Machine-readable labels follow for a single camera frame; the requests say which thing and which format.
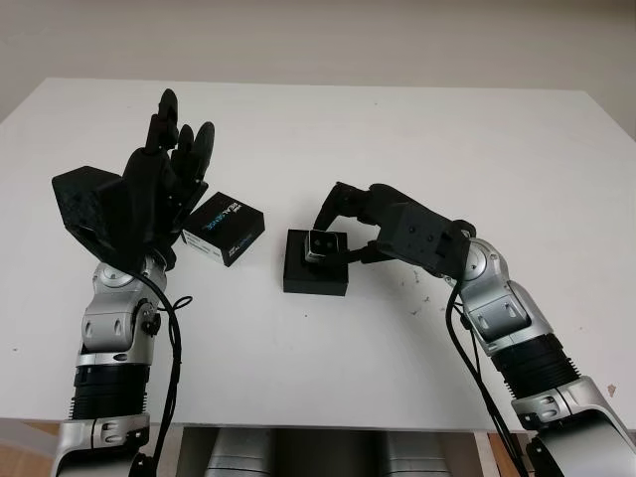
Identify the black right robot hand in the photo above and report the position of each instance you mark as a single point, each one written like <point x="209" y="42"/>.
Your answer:
<point x="348" y="204"/>

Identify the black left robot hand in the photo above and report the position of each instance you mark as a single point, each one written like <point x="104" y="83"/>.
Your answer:
<point x="154" y="189"/>

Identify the small silver depth camera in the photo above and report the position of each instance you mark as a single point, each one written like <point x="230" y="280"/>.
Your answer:
<point x="325" y="246"/>

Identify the black RealSense box lid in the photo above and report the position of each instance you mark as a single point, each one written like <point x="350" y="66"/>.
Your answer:
<point x="226" y="223"/>

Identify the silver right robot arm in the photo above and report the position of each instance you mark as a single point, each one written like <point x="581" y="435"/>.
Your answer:
<point x="512" y="318"/>

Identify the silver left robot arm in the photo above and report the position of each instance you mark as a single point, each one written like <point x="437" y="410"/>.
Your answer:
<point x="114" y="323"/>

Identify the grey right robot leg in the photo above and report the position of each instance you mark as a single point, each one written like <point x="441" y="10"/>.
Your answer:
<point x="417" y="454"/>

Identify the grey robot leg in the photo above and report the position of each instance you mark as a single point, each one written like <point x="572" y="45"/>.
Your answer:
<point x="238" y="454"/>
<point x="417" y="454"/>

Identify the grey left robot leg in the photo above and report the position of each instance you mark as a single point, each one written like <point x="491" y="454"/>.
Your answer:
<point x="238" y="454"/>

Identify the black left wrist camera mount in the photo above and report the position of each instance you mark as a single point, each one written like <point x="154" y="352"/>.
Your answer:
<point x="82" y="204"/>

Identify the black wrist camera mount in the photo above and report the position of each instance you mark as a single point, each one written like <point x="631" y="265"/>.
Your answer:
<point x="82" y="204"/>
<point x="422" y="238"/>

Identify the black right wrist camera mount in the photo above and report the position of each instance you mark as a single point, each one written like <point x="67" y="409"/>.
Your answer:
<point x="422" y="238"/>

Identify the black camera box base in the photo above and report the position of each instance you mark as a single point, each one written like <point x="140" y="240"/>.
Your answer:
<point x="308" y="283"/>

